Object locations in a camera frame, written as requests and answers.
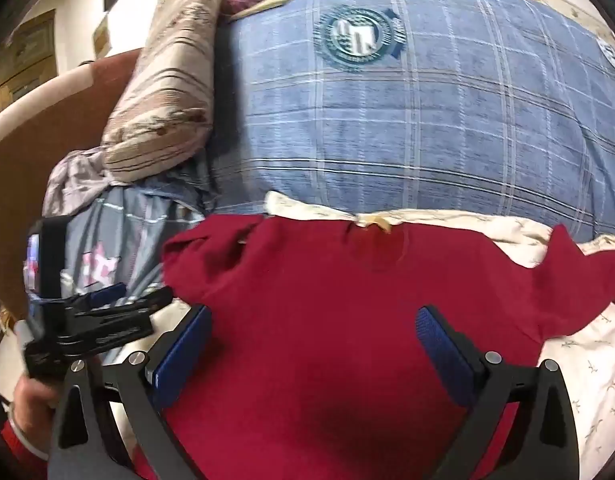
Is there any pinkish grey cloth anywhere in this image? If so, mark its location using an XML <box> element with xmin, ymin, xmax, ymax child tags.
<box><xmin>41</xmin><ymin>147</ymin><xmax>114</xmax><ymax>219</ymax></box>

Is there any brown wooden headboard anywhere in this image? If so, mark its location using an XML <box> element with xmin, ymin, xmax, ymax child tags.
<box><xmin>0</xmin><ymin>47</ymin><xmax>146</xmax><ymax>322</ymax></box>

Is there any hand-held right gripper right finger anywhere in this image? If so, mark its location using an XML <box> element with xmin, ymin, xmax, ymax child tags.
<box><xmin>415</xmin><ymin>305</ymin><xmax>581</xmax><ymax>480</ymax></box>

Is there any beige striped pillow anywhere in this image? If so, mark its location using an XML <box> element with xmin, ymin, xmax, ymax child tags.
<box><xmin>101</xmin><ymin>0</ymin><xmax>231</xmax><ymax>184</ymax></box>

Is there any maroon cloth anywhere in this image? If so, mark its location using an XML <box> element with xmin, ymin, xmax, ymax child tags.
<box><xmin>222</xmin><ymin>0</ymin><xmax>266</xmax><ymax>17</ymax></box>

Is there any red sweater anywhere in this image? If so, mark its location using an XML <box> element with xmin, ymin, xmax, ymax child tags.
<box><xmin>132</xmin><ymin>213</ymin><xmax>615</xmax><ymax>480</ymax></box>

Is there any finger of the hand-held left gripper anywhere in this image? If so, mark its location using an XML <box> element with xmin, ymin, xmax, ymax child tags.
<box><xmin>68</xmin><ymin>282</ymin><xmax>129</xmax><ymax>312</ymax></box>
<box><xmin>62</xmin><ymin>287</ymin><xmax>175</xmax><ymax>362</ymax></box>

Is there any person's left hand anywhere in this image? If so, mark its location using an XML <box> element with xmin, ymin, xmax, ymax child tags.
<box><xmin>12</xmin><ymin>374</ymin><xmax>64</xmax><ymax>456</ymax></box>

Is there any blue plaid blanket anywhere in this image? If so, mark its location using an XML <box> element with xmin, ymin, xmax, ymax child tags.
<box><xmin>208</xmin><ymin>0</ymin><xmax>615</xmax><ymax>242</ymax></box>

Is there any grey star-print duvet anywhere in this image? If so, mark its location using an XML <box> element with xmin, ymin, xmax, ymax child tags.
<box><xmin>62</xmin><ymin>159</ymin><xmax>214</xmax><ymax>367</ymax></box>

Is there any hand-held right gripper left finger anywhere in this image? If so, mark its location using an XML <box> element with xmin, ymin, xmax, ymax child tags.
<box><xmin>48</xmin><ymin>304</ymin><xmax>213</xmax><ymax>480</ymax></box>

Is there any cream leaf-print bed sheet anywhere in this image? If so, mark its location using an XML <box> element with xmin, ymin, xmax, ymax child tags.
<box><xmin>106</xmin><ymin>0</ymin><xmax>615</xmax><ymax>480</ymax></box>

